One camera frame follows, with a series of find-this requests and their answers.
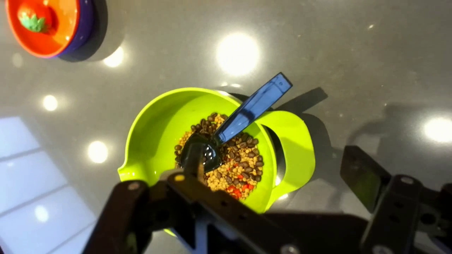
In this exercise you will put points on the toy strawberry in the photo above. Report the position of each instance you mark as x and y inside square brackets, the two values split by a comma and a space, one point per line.
[31, 21]

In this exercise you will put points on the red bowl blue rim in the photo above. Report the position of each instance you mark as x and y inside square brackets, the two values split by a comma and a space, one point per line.
[65, 28]

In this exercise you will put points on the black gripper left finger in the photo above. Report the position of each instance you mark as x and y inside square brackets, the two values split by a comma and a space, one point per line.
[188, 215]

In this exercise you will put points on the brown bean grain mix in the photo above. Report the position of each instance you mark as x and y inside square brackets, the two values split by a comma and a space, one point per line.
[240, 162]

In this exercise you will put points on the lime green bowl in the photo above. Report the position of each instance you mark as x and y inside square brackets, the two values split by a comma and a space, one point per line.
[150, 135]

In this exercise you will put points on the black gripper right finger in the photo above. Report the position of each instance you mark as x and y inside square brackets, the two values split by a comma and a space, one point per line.
[404, 215]

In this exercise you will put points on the black spoon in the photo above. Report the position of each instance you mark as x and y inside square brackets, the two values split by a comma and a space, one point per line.
[254, 105]

